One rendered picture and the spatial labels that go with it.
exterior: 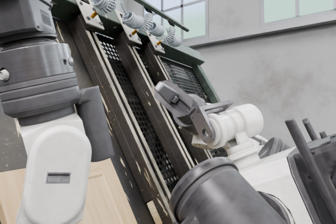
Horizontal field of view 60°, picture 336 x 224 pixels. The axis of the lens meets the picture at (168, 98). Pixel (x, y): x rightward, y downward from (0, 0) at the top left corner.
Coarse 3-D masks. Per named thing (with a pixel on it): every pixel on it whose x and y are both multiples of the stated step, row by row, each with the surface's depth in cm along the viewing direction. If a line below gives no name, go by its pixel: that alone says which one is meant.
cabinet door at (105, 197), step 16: (0, 176) 63; (16, 176) 66; (96, 176) 85; (112, 176) 90; (0, 192) 61; (16, 192) 64; (96, 192) 82; (112, 192) 86; (0, 208) 60; (16, 208) 62; (96, 208) 79; (112, 208) 83; (128, 208) 88
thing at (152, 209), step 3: (150, 201) 97; (147, 204) 98; (150, 204) 97; (153, 204) 97; (150, 207) 97; (153, 207) 97; (150, 210) 97; (153, 210) 96; (156, 210) 96; (153, 213) 96; (156, 213) 96; (153, 216) 96; (156, 216) 96; (159, 216) 95; (153, 219) 96; (156, 219) 96; (159, 219) 95; (156, 222) 96; (159, 222) 95
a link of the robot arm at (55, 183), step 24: (48, 144) 30; (72, 144) 32; (48, 168) 31; (72, 168) 32; (24, 192) 30; (48, 192) 31; (72, 192) 32; (24, 216) 30; (48, 216) 31; (72, 216) 32
